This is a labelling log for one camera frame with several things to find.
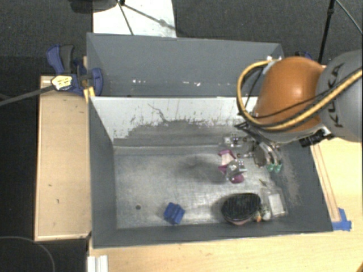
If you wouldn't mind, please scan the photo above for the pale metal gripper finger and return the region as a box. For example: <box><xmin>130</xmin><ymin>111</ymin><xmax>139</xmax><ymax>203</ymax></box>
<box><xmin>223</xmin><ymin>133</ymin><xmax>245</xmax><ymax>150</ymax></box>
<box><xmin>226</xmin><ymin>159</ymin><xmax>248</xmax><ymax>181</ymax></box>

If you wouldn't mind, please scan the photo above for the purple and white toy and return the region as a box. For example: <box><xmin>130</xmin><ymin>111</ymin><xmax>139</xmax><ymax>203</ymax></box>
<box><xmin>217</xmin><ymin>148</ymin><xmax>246</xmax><ymax>184</ymax></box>

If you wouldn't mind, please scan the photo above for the black oval brush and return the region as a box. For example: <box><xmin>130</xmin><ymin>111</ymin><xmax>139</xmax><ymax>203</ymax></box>
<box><xmin>220</xmin><ymin>192</ymin><xmax>262</xmax><ymax>226</ymax></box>

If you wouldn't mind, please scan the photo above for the small multicoloured toy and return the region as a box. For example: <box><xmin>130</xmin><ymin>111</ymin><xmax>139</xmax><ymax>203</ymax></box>
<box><xmin>254</xmin><ymin>208</ymin><xmax>272</xmax><ymax>223</ymax></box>

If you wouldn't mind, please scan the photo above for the grey metal bin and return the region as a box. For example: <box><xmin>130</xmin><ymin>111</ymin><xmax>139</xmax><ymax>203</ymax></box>
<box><xmin>86</xmin><ymin>32</ymin><xmax>334</xmax><ymax>249</ymax></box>

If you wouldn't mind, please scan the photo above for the blue sponge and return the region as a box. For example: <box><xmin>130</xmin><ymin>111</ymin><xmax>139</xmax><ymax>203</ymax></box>
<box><xmin>163</xmin><ymin>202</ymin><xmax>186</xmax><ymax>226</ymax></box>

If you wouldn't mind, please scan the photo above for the pale wood flat board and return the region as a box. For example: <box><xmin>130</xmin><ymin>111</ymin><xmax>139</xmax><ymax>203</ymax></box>
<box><xmin>33</xmin><ymin>75</ymin><xmax>93</xmax><ymax>242</ymax></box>

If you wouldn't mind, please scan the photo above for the black cylinder on white bracket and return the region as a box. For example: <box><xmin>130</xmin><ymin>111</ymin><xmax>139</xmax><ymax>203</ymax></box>
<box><xmin>298</xmin><ymin>125</ymin><xmax>332</xmax><ymax>148</ymax></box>

